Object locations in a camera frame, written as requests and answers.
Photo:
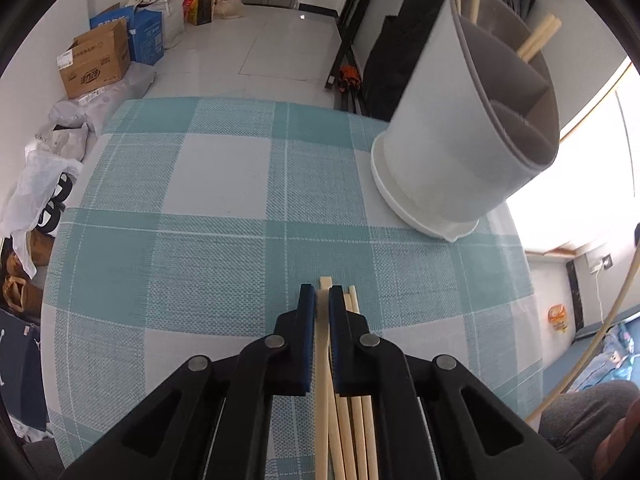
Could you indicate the white sack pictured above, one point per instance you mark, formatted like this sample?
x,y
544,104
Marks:
x,y
172,22

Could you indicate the large grey plastic parcel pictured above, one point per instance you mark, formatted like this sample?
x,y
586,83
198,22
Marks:
x,y
115,95

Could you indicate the brown cardboard box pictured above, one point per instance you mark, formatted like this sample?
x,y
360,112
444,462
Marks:
x,y
95,60

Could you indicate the red bag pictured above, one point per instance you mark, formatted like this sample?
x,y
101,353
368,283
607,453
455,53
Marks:
x,y
190,2

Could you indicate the teal checked tablecloth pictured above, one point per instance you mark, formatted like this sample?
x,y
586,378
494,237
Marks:
x,y
200,260

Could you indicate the black metal frame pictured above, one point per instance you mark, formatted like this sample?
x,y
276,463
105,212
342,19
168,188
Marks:
x,y
357,5

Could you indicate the large bright window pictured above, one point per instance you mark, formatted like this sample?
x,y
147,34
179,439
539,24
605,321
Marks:
x,y
575,200

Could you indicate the dark blue shoe box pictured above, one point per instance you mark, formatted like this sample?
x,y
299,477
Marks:
x,y
22,370

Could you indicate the beige bag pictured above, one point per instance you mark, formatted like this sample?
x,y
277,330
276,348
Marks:
x,y
230,6

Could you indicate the white plastic bag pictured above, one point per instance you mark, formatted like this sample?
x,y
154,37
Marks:
x,y
30,195

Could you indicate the person's grey trouser leg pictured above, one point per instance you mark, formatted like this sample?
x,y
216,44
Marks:
x,y
585,415

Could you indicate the black backpack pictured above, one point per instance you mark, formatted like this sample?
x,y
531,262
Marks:
x,y
395,60

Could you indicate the blue printed blanket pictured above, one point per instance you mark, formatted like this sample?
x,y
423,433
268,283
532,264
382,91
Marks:
x,y
615,355

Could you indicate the orange snack bag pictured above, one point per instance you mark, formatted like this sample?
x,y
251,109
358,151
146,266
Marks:
x,y
557,317

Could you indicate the black yellow paper bag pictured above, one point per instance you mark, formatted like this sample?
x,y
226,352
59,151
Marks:
x,y
204,7

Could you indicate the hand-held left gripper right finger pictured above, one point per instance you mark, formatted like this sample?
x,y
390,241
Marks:
x,y
334,355

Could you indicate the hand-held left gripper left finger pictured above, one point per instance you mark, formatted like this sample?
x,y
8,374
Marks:
x,y
310,340

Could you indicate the blue cardboard box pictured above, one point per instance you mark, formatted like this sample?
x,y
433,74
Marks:
x,y
147,35

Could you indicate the grey white utensil holder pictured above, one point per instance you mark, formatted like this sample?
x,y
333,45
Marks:
x,y
440,135

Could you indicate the small white plastic parcel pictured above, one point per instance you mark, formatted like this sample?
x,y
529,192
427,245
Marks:
x,y
62,140

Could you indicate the orange black tool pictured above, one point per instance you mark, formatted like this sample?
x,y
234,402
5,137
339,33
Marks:
x,y
347,77

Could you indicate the white wall socket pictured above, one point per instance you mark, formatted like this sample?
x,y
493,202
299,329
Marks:
x,y
606,262

